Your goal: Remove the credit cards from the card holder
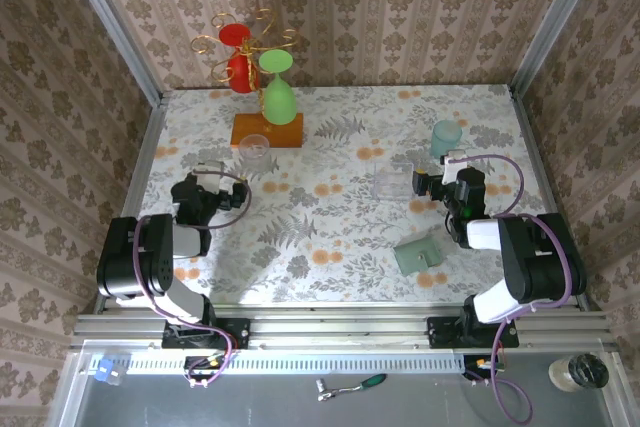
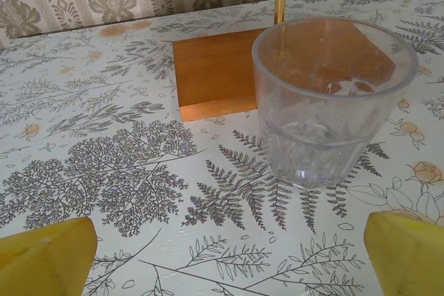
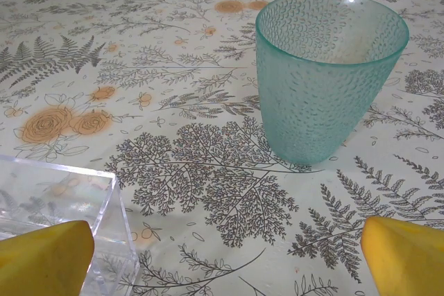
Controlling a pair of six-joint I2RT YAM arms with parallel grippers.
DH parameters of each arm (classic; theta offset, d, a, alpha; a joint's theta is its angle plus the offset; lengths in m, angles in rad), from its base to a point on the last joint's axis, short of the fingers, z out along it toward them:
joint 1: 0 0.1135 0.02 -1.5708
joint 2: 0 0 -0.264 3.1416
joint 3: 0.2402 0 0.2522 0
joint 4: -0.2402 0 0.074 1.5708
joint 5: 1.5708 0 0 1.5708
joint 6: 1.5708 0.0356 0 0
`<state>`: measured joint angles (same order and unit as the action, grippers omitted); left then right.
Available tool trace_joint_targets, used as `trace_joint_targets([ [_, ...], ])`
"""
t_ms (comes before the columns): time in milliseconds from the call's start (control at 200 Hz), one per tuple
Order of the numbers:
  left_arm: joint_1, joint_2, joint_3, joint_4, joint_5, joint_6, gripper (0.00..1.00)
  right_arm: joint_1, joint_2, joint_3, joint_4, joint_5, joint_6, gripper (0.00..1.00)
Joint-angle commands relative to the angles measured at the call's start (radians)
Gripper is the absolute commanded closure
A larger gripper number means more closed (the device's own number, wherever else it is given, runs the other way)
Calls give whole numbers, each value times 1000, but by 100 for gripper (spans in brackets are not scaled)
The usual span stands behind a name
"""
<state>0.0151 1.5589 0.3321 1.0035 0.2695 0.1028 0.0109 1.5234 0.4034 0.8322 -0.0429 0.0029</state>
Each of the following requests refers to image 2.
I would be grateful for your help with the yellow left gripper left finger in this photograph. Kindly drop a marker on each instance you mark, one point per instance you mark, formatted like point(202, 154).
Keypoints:
point(41, 265)

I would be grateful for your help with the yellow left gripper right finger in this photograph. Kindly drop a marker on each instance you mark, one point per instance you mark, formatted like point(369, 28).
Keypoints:
point(409, 261)

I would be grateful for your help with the floral patterned tablecloth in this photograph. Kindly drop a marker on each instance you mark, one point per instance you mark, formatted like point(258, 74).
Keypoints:
point(104, 171)

